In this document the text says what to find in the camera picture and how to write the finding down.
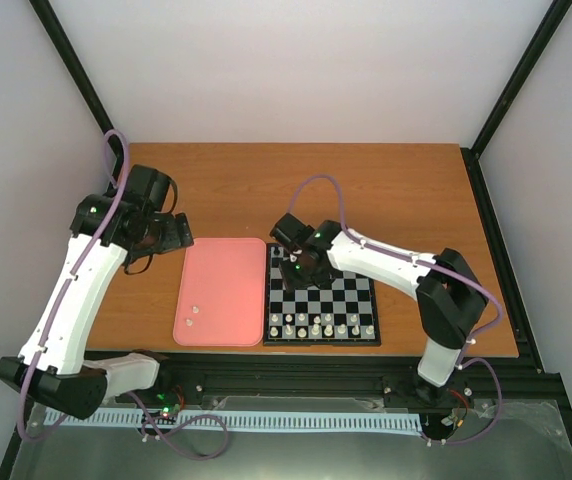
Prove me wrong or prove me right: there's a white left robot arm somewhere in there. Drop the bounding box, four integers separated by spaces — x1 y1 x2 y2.
0 165 193 420

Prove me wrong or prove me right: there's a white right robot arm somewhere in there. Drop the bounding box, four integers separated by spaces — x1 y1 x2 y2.
270 214 489 405

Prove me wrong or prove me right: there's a black white chess board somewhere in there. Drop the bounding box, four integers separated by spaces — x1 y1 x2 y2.
263 243 381 346

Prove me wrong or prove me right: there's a green circuit board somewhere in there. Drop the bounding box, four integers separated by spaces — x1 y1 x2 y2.
159 404 181 420

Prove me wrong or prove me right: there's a pink plastic tray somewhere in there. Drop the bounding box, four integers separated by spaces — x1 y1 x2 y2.
173 238 267 347

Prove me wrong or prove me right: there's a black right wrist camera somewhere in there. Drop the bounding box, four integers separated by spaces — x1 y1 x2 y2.
269 213 314 253

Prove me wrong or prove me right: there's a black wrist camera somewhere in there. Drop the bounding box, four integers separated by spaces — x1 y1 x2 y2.
269 213 314 253
122 164 178 212

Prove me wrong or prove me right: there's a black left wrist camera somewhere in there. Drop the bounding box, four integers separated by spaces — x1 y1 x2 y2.
122 164 178 212

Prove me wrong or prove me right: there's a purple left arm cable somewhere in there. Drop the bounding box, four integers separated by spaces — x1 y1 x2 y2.
16 129 132 442

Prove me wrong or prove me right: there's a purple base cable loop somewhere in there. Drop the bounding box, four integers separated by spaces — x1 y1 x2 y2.
133 402 232 460

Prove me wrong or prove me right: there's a light blue cable duct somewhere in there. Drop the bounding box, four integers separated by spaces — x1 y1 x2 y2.
63 408 422 436

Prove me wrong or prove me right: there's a black left frame post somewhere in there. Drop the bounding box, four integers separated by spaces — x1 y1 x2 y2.
29 0 113 133

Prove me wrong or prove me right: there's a black frame post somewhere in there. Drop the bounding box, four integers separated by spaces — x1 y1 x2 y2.
29 0 113 133
469 0 572 157

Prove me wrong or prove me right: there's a black right frame post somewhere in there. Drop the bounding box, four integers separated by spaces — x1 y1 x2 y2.
469 0 572 157

